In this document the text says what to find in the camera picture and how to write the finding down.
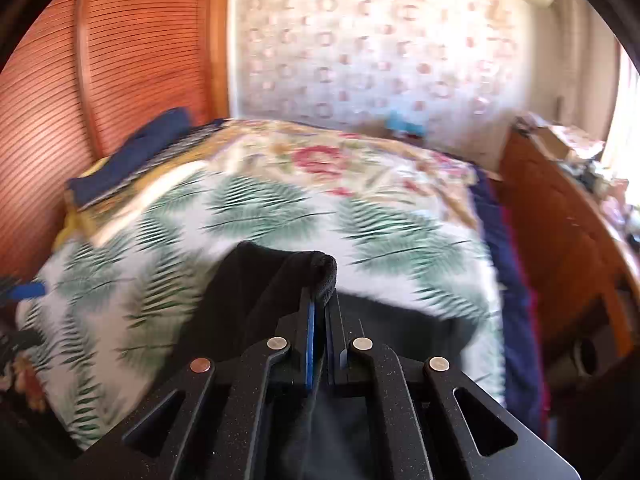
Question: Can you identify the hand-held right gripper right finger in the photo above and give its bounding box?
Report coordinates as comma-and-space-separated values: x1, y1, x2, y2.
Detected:
326, 292, 579, 480

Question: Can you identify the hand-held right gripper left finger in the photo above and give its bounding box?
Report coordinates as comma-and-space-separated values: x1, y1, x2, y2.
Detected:
72, 287, 317, 480

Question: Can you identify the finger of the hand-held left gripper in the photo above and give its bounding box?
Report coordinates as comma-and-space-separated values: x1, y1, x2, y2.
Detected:
0, 280, 47, 305

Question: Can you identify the black printed T-shirt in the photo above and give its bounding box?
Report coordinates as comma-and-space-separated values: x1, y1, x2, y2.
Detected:
175, 241, 481, 480

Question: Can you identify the yellow patterned cloth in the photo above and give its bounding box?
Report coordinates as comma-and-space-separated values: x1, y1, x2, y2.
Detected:
51, 152, 211, 251

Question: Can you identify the leaf print bed sheet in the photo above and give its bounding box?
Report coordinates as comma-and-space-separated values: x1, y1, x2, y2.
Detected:
15, 162, 507, 452

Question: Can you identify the folded navy cloth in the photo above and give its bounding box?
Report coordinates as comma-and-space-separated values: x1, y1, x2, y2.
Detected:
66, 107, 194, 207

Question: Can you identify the floral bed blanket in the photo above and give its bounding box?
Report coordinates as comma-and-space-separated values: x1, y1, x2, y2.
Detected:
100, 119, 482, 228

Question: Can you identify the navy blanket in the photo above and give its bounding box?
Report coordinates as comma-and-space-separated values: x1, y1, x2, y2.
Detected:
471, 166, 549, 438

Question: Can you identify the dark patterned cloth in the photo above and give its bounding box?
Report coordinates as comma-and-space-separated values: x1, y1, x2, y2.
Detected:
97, 121, 223, 197

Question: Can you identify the teal packet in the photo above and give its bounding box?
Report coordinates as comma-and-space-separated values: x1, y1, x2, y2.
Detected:
386, 110, 430, 139

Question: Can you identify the wooden headboard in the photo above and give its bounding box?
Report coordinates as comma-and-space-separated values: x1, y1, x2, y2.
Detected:
0, 0, 232, 283

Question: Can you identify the wooden cabinet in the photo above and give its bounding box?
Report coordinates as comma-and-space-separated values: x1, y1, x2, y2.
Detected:
499, 125, 640, 363

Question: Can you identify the circle pattern curtain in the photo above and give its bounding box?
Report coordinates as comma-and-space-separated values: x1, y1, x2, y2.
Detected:
229, 0, 543, 137

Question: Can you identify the cardboard box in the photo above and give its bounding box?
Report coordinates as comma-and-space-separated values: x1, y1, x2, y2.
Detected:
527, 122, 603, 162

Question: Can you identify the bright window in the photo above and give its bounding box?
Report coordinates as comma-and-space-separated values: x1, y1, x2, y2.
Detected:
599, 42, 640, 178

